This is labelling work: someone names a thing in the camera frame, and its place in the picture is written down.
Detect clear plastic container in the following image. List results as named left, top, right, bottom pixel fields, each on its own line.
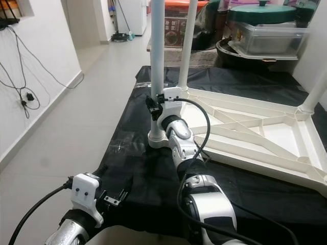
left=227, top=21, right=310, bottom=61

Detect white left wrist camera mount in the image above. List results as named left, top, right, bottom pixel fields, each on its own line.
left=72, top=173, right=103, bottom=228

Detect black plastic bag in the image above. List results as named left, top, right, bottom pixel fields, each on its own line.
left=199, top=0, right=228, bottom=51

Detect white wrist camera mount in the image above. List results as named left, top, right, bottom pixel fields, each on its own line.
left=72, top=173, right=103, bottom=228
left=156, top=87, right=185, bottom=128

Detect clear tape patch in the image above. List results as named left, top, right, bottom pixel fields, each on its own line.
left=118, top=130, right=151, bottom=164

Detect black wall cable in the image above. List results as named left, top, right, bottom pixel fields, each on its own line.
left=0, top=28, right=34, bottom=119

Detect green pot lid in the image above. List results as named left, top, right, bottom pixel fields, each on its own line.
left=229, top=0, right=298, bottom=25

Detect white wall socket with plug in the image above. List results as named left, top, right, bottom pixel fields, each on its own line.
left=22, top=91, right=38, bottom=107

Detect black wifi router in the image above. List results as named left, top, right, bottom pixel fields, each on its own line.
left=0, top=0, right=21, bottom=29

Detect orange lidded storage box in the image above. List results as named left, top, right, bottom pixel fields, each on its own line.
left=163, top=0, right=210, bottom=47

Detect beige stone counter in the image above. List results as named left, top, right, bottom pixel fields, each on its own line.
left=147, top=47, right=218, bottom=67

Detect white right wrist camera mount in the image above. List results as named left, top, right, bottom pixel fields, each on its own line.
left=156, top=87, right=185, bottom=128

